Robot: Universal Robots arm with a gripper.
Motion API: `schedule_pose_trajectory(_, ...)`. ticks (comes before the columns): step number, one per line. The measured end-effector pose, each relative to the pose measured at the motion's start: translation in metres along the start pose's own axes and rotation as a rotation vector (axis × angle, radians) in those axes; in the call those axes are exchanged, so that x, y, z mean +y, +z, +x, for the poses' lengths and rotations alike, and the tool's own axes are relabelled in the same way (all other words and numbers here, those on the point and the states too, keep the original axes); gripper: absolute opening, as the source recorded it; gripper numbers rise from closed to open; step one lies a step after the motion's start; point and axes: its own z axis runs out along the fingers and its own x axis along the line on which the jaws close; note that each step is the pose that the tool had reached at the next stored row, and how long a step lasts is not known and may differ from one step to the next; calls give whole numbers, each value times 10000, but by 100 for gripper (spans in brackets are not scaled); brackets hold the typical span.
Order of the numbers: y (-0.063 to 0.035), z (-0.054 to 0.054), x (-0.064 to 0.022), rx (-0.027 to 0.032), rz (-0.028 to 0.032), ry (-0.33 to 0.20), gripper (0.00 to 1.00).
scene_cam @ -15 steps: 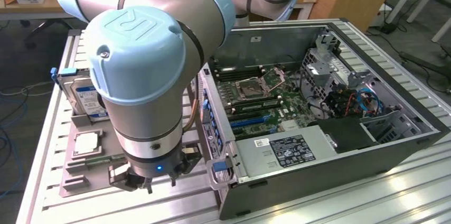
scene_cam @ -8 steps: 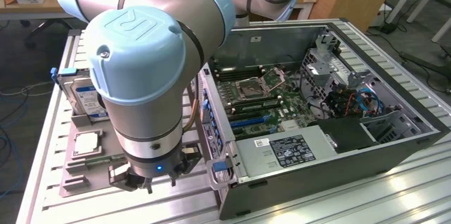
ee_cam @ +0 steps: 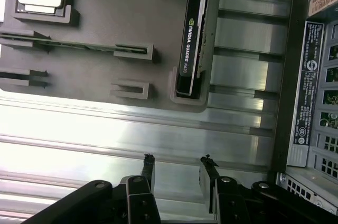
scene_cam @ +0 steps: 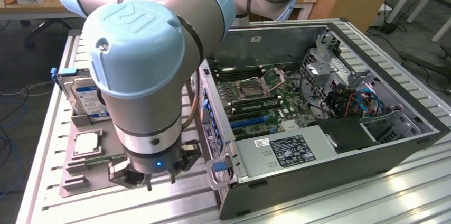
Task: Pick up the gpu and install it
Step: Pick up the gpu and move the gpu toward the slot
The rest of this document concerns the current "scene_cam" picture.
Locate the silver chipset heatsink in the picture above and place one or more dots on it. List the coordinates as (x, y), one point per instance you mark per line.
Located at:
(290, 126)

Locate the blue case latch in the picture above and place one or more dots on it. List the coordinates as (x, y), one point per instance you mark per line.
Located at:
(218, 167)

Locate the black plastic shroud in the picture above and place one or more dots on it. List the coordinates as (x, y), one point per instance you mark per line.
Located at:
(344, 134)

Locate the open black PC case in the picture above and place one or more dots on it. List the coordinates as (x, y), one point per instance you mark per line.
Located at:
(316, 181)

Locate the black chair base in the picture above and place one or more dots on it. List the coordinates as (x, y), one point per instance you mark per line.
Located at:
(41, 29)

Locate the silver CPU chip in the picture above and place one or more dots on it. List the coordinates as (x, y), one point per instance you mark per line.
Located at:
(85, 143)

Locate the open socket cover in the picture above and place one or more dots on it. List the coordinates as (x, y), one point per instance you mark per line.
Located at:
(275, 77)

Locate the black RAM slot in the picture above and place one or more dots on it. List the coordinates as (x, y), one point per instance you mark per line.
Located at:
(239, 76)
(238, 70)

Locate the installed green RAM stick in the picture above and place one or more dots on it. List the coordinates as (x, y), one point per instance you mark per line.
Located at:
(255, 107)

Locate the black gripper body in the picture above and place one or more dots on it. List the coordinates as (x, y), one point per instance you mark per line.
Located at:
(155, 164)

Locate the black power adapter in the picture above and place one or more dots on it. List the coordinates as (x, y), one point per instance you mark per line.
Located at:
(388, 28)

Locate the hard disk with blue caddy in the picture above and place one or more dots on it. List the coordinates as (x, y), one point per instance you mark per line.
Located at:
(84, 100)

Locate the black floor stand base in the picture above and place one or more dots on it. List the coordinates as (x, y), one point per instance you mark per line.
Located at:
(426, 63)

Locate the grey power supply unit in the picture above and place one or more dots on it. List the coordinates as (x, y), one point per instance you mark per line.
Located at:
(254, 160)

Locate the silver drive cage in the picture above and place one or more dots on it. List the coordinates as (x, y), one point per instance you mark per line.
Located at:
(322, 76)

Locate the CPU socket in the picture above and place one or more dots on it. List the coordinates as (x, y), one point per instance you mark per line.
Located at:
(251, 89)

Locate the green motherboard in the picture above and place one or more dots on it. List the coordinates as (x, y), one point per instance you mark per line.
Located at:
(286, 105)

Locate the grey parts rack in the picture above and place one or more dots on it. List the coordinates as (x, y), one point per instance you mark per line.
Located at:
(95, 181)

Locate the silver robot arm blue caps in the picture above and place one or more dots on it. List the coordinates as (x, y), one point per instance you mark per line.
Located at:
(140, 76)

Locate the blue expansion slot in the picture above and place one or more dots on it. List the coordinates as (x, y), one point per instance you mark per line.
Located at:
(248, 121)

